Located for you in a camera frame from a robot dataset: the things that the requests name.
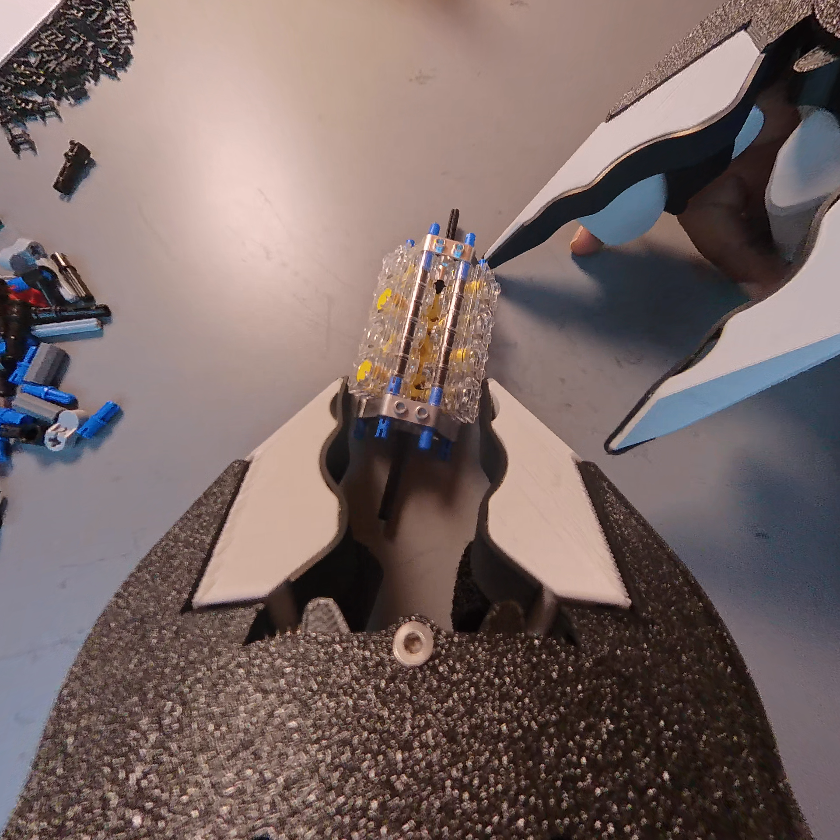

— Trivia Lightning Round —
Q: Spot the pile of mixed brick parts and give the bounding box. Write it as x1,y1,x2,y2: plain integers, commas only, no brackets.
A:
0,237,123,467

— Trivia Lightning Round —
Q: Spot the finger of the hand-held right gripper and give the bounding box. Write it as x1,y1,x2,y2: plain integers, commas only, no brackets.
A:
604,112,840,456
483,29,769,263

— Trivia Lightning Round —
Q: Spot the single black connector pin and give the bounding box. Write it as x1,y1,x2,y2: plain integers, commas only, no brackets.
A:
53,141,95,198

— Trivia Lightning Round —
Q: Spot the white book stand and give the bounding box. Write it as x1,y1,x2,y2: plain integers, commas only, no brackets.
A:
0,0,64,67

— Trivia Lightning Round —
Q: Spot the grey desk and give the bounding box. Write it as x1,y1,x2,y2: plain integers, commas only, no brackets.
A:
0,0,840,840

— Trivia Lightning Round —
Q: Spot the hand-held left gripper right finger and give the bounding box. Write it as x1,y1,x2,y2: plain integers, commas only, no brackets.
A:
466,378,634,611

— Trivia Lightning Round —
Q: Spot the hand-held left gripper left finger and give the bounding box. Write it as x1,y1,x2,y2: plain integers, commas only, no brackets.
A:
192,378,382,611

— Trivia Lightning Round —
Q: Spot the transparent brick engine model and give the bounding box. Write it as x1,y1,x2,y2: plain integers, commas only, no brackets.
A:
351,204,502,526

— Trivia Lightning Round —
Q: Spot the heap of black pins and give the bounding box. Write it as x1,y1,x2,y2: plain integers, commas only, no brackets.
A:
0,0,136,152

